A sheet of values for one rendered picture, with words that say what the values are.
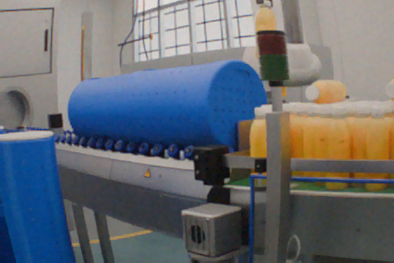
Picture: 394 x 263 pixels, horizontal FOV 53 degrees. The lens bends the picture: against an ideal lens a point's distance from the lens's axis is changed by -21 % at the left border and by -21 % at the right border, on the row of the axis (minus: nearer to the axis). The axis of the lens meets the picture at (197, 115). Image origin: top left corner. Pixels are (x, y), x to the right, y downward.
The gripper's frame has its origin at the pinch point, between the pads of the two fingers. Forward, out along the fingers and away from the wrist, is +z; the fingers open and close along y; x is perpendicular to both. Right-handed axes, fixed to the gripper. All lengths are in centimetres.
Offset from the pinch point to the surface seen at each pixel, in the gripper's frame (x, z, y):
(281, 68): 32, 36, 36
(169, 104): -28.2, 33.8, 13.2
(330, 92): 20.9, 33.4, -3.0
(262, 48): 29, 32, 38
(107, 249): -119, 98, -19
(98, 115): -70, 34, 14
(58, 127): -142, 32, 0
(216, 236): 6, 71, 26
